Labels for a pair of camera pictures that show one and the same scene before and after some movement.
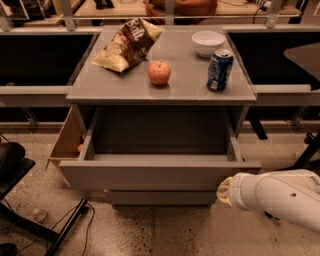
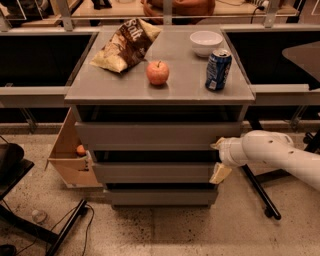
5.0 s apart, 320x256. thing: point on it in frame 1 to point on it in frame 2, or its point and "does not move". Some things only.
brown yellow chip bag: [129, 45] does not move
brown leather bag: [186, 12] does not move
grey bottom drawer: [162, 197] does not move
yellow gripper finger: [223, 190] to [218, 143]
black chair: [13, 166] does not move
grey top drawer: [153, 171] to [154, 136]
